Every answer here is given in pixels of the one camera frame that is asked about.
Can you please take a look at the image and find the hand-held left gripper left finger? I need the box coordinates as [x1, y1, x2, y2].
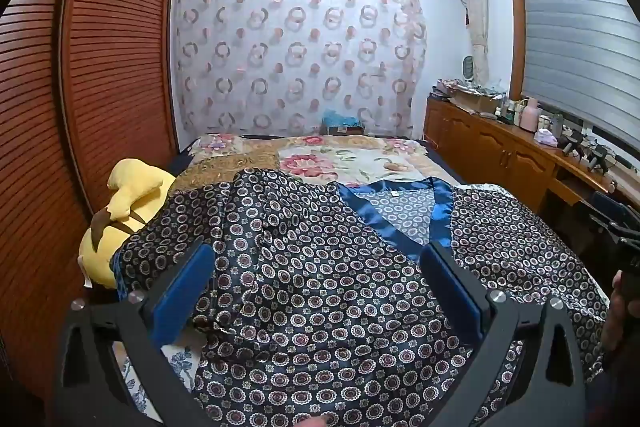
[52, 243, 217, 427]

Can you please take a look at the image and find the navy patterned satin garment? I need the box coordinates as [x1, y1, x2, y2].
[112, 167, 617, 427]

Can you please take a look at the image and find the gold patterned pillow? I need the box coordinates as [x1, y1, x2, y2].
[167, 151, 282, 196]

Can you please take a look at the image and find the pink bottle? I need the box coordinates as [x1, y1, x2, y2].
[519, 98, 541, 132]

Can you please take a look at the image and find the light blue cloth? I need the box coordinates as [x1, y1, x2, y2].
[322, 108, 362, 128]

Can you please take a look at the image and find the beige lace curtain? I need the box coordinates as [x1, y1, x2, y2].
[457, 0, 492, 84]

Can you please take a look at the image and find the cardboard box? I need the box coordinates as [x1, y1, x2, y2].
[449, 90, 502, 116]

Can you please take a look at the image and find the yellow plush toy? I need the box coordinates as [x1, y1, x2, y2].
[77, 158, 177, 290]

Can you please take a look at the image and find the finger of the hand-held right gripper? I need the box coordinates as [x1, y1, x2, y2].
[579, 191, 635, 239]

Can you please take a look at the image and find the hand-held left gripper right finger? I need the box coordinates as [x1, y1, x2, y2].
[419, 241, 589, 427]

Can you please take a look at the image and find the circle patterned sheer curtain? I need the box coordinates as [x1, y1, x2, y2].
[171, 0, 429, 140]

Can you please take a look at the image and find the wooden louvered wardrobe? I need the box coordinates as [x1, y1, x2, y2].
[0, 0, 182, 427]

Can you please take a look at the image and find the floral blanket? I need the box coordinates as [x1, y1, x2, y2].
[190, 133, 467, 188]

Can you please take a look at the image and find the person's right hand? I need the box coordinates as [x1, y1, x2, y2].
[601, 271, 640, 354]

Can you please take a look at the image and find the blue floral bedsheet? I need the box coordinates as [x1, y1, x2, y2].
[114, 279, 613, 414]

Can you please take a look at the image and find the brown box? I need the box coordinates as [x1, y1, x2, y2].
[322, 123, 367, 137]

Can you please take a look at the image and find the black mini tripod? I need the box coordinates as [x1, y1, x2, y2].
[562, 131, 587, 158]
[585, 141, 610, 171]

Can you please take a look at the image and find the wooden cabinet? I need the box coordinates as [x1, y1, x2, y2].
[424, 96, 627, 219]

